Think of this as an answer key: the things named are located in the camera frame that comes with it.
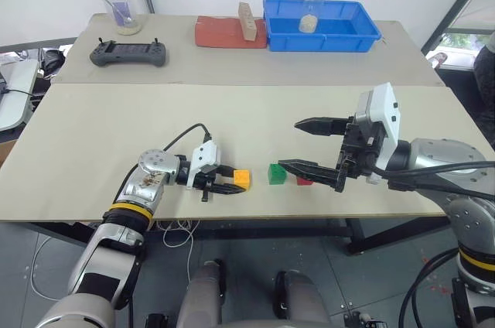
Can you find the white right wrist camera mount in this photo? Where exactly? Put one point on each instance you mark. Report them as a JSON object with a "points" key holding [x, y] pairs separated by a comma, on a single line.
{"points": [[383, 111]]}

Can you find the green cube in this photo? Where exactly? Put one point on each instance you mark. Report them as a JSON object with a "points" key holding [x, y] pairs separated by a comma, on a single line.
{"points": [[277, 175]]}

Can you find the clear beaker with grains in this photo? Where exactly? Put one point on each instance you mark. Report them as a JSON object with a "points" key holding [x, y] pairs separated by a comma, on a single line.
{"points": [[309, 22]]}

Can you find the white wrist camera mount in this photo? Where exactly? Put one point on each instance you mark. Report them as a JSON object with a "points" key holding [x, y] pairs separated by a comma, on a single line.
{"points": [[204, 156], [383, 111]]}

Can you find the dark patterned seat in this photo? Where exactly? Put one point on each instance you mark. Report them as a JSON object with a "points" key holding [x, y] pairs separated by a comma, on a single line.
{"points": [[485, 72]]}

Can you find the blue plastic bin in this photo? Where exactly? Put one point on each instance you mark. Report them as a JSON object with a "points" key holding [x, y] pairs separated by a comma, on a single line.
{"points": [[348, 34]]}

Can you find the grey handheld controller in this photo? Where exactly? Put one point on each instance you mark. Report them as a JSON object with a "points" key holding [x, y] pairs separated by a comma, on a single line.
{"points": [[127, 53]]}

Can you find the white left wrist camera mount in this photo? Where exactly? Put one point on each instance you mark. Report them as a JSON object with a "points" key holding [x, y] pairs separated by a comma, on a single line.
{"points": [[204, 156]]}

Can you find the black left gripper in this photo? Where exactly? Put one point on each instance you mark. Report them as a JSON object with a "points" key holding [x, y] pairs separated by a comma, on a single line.
{"points": [[205, 181]]}

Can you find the glass with purple liquid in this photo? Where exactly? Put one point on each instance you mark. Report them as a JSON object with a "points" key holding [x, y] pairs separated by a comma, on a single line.
{"points": [[123, 12]]}

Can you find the yellow cube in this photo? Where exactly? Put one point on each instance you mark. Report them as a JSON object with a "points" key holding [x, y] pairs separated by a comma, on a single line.
{"points": [[241, 179]]}

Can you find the grey robot right thigh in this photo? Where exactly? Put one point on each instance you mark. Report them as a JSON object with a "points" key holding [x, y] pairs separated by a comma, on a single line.
{"points": [[301, 301]]}

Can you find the white and pink shoe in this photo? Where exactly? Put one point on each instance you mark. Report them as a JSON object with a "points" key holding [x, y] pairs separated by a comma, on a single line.
{"points": [[437, 59]]}

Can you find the red cube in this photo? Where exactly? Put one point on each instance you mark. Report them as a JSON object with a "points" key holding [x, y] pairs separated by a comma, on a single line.
{"points": [[303, 182]]}

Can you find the round beige coaster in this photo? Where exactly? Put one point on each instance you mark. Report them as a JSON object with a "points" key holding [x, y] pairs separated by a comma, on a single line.
{"points": [[127, 30]]}

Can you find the grey robot left thigh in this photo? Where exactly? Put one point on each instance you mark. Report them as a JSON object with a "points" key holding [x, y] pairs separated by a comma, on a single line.
{"points": [[203, 297]]}

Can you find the black table frame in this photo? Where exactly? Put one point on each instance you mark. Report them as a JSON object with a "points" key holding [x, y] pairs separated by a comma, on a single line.
{"points": [[386, 241]]}

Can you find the tan wooden block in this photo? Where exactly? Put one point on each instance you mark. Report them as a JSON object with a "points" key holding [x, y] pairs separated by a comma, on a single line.
{"points": [[247, 22]]}

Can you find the white side desk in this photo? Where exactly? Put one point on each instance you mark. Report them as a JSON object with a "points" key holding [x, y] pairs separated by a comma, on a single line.
{"points": [[15, 92]]}

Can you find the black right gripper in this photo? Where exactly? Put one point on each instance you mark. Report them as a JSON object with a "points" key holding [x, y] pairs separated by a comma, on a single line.
{"points": [[357, 158]]}

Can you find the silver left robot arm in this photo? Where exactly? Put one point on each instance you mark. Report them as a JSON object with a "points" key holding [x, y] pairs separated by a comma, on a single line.
{"points": [[127, 188]]}

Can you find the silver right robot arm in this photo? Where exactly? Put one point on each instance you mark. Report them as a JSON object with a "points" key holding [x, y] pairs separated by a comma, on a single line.
{"points": [[444, 154]]}

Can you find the grey robot thigh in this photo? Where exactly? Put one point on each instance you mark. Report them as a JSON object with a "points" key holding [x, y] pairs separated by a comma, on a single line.
{"points": [[301, 301], [203, 297]]}

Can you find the red cloth mat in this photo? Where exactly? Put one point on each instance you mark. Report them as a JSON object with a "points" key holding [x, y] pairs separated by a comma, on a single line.
{"points": [[220, 32]]}

